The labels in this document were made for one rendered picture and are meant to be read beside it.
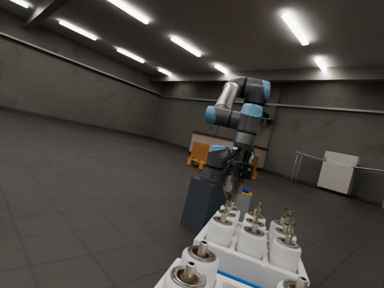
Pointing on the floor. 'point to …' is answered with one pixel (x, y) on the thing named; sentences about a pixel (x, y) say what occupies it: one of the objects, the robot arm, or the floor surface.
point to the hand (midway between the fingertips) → (228, 195)
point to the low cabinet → (227, 145)
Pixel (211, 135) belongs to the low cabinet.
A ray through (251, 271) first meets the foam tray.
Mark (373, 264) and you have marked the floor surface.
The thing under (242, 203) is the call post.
